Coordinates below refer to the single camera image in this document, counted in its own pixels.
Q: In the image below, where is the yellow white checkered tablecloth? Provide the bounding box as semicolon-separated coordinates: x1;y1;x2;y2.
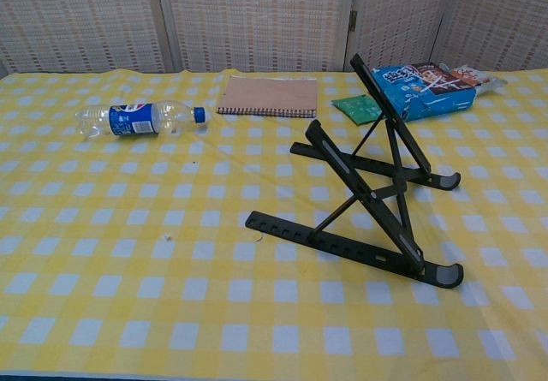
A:
0;68;548;381

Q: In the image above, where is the brown spiral notebook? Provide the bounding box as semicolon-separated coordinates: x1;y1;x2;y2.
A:
216;75;320;120

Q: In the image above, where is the blue brown cookie package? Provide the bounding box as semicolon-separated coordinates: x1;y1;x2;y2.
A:
370;62;479;123

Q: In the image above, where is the orange snack bag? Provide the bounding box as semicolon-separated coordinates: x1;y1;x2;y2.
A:
444;63;509;96

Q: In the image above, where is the green flat packet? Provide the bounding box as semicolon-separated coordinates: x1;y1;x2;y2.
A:
331;94;384;126

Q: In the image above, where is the woven folding screen panel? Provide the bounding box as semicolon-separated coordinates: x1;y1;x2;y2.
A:
348;0;457;72
156;0;359;74
432;0;548;72
0;0;172;76

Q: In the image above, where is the clear Pepsi plastic bottle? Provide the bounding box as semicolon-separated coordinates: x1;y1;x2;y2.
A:
75;103;211;140

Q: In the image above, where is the black folding laptop stand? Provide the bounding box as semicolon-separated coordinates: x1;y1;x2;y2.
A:
244;53;465;291

